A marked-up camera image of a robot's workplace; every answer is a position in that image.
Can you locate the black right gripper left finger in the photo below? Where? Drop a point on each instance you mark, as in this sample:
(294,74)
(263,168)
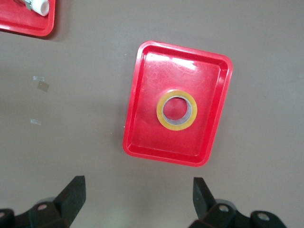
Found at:
(71,202)

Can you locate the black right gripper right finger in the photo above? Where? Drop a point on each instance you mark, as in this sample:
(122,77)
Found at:
(204,202)

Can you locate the clear yellowish packing tape roll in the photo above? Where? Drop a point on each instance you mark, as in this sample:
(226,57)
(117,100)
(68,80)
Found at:
(159,114)

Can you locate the empty red plastic tray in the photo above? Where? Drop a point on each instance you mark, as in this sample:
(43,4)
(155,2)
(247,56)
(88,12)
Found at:
(152,140)

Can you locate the clear tape strip on table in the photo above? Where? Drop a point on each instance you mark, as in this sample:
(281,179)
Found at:
(35,121)
(38,78)

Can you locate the brown tape patch on table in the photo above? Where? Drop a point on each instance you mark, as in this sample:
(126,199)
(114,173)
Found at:
(43,86)

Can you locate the red tray holding valves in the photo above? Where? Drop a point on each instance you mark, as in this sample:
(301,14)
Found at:
(14,21)

